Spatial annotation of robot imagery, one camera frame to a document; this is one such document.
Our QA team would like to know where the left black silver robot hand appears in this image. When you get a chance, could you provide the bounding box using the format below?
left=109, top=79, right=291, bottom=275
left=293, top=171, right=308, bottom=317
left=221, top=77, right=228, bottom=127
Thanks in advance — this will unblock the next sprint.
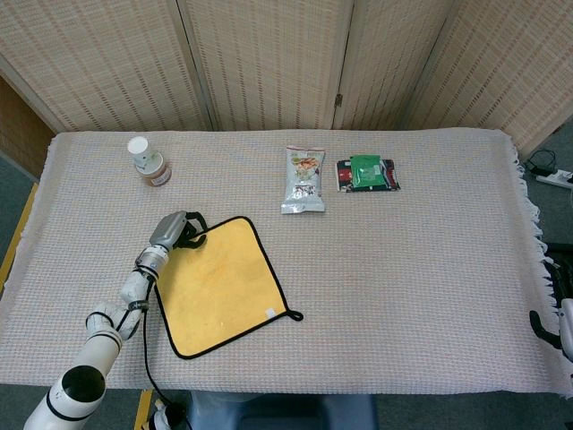
left=149, top=209, right=210, bottom=252

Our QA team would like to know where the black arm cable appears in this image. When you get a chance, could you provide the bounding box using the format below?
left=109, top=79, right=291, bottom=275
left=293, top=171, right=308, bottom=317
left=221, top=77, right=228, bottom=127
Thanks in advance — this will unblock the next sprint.
left=114, top=286, right=184, bottom=411

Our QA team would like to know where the black white sneaker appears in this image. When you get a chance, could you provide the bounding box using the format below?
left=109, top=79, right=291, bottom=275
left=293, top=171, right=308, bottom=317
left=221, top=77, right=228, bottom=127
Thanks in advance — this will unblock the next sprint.
left=150, top=397, right=187, bottom=430

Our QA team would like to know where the black power adapter cable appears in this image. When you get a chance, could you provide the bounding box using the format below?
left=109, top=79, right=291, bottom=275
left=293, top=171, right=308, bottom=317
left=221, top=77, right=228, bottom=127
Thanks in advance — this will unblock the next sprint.
left=524, top=149, right=559, bottom=176

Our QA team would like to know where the silver snack bag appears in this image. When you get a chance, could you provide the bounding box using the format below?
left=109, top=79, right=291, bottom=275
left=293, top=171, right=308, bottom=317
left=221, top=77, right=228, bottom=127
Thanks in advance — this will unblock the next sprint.
left=280, top=145, right=326, bottom=215

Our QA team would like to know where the woven folding screen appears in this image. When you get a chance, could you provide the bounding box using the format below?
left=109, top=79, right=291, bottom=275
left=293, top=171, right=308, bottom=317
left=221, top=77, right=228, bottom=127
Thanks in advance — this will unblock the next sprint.
left=0, top=0, right=573, bottom=156

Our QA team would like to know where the long yellow floor tape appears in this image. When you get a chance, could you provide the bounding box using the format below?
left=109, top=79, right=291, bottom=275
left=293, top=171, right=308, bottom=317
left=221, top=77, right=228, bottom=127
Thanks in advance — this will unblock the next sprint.
left=0, top=182, right=40, bottom=292

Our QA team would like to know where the white power strip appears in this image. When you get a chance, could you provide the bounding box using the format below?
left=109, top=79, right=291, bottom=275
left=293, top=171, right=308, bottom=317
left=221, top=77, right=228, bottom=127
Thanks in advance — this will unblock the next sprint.
left=535, top=170, right=573, bottom=187

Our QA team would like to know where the yellow cloth with black trim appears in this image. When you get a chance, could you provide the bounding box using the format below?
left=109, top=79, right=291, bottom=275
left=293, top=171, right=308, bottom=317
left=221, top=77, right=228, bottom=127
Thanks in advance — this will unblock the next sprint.
left=154, top=215, right=304, bottom=360

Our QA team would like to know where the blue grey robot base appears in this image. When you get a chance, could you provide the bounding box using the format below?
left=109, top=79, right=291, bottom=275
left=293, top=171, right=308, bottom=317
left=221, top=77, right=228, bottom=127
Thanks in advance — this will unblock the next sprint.
left=185, top=390, right=380, bottom=430

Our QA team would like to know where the dark red black packet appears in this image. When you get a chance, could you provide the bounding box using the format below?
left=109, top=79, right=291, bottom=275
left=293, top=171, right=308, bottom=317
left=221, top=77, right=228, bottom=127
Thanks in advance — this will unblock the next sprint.
left=336, top=158, right=402, bottom=194

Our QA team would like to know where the beige woven tablecloth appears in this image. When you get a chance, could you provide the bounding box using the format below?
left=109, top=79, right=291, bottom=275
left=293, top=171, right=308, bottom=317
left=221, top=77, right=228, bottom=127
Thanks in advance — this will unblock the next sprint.
left=0, top=128, right=573, bottom=398

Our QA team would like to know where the green packet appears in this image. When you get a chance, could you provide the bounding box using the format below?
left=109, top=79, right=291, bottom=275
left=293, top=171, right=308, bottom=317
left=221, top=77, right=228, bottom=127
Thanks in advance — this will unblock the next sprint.
left=349, top=153, right=386, bottom=188

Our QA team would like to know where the amber jar with label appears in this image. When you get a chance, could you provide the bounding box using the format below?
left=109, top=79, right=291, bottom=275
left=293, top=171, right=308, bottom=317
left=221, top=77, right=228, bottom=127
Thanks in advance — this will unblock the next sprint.
left=135, top=159, right=172, bottom=188

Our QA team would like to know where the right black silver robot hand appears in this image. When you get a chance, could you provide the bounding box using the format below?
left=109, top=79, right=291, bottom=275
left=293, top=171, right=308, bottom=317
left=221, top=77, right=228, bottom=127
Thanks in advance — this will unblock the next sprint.
left=529, top=263, right=573, bottom=364

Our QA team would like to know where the short yellow floor tape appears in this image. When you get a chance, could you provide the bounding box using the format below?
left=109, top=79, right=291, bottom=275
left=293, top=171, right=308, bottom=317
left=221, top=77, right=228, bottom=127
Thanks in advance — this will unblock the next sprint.
left=133, top=389, right=154, bottom=430

